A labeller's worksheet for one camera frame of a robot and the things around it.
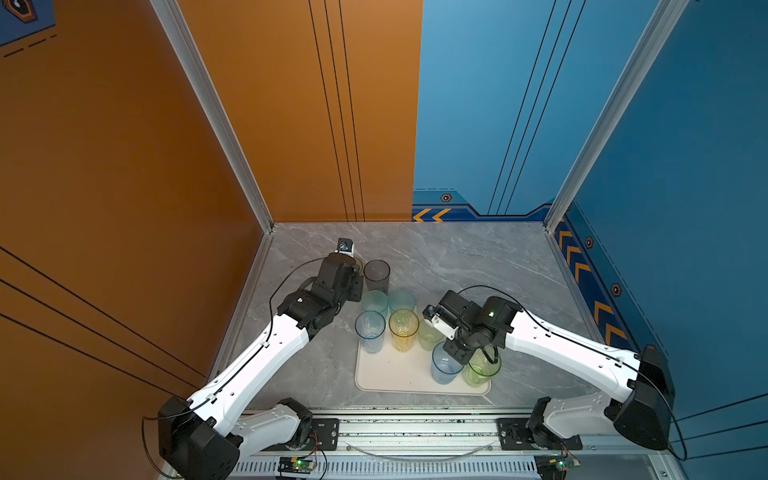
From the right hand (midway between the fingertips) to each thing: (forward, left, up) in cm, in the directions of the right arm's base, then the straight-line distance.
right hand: (451, 346), depth 77 cm
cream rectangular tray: (-2, +14, -13) cm, 19 cm away
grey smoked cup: (+23, +20, +1) cm, 31 cm away
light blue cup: (+7, +22, -4) cm, 23 cm away
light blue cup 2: (-2, +1, -11) cm, 11 cm away
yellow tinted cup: (+8, +12, -4) cm, 15 cm away
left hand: (+15, +25, +12) cm, 32 cm away
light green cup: (+7, +5, -10) cm, 13 cm away
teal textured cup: (+18, +21, -7) cm, 28 cm away
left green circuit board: (-24, +38, -12) cm, 47 cm away
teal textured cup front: (+16, +12, -3) cm, 20 cm away
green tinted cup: (-4, -8, -1) cm, 9 cm away
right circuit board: (-24, -23, -13) cm, 36 cm away
